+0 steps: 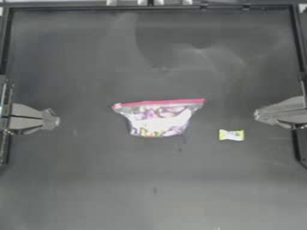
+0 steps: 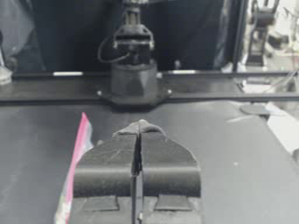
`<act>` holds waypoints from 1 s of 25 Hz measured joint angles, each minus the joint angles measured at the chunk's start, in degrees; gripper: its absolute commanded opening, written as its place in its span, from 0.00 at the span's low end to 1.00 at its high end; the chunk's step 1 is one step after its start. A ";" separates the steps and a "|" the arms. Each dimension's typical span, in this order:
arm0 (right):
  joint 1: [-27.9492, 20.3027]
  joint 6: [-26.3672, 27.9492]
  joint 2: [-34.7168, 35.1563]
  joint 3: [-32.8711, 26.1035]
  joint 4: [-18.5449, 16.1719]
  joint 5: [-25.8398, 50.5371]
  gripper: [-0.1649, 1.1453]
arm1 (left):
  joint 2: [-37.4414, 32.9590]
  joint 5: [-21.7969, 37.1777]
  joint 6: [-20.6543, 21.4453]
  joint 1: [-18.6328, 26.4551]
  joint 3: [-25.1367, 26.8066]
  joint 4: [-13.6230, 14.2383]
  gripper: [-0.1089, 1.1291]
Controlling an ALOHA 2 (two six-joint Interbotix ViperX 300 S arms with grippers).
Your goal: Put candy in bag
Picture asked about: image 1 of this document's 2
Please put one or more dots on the green white candy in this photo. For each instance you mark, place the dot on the green white candy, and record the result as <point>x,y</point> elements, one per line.
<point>231,135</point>

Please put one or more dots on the clear bag with pink zip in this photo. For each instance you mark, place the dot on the clear bag with pink zip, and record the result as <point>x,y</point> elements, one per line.
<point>159,119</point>

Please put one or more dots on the black table frame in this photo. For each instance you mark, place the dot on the black table frame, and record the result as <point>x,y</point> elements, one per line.
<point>121,7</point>

